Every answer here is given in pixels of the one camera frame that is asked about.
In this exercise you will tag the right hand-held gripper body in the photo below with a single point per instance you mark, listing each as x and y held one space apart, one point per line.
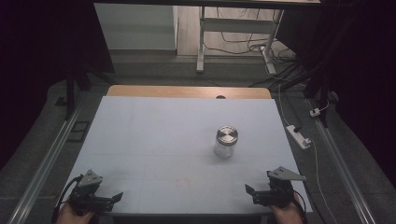
281 186

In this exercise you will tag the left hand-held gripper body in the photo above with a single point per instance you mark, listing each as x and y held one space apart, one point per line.
88 194

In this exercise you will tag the clear glass jar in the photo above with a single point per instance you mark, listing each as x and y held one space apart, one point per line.
223 150

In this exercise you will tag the silver metal jar lid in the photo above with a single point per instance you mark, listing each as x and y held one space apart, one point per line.
227 135

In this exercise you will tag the person's left hand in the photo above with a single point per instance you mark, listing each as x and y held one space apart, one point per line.
73 216

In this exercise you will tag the person's right hand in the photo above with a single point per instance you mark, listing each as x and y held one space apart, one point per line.
288 214

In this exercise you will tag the white power strip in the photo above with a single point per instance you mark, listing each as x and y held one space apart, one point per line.
298 137

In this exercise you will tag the small white plug adapter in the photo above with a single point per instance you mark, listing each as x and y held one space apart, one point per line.
315 112

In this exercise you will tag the black metal stand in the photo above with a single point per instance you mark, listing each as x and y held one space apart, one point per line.
320 90
70 93

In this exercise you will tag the wooden table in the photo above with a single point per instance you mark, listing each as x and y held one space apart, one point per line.
186 92

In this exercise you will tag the black curtain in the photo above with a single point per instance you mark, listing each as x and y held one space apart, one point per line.
34 68
364 81

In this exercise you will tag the grey metal floor rail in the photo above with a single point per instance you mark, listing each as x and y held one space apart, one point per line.
46 161
342 168

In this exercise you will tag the black rectangular floor frame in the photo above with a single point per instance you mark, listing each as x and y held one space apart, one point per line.
78 131

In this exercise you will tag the white table leg frame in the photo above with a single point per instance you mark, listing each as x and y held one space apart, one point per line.
249 46

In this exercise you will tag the white desk frame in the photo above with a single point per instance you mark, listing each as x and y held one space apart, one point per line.
236 25

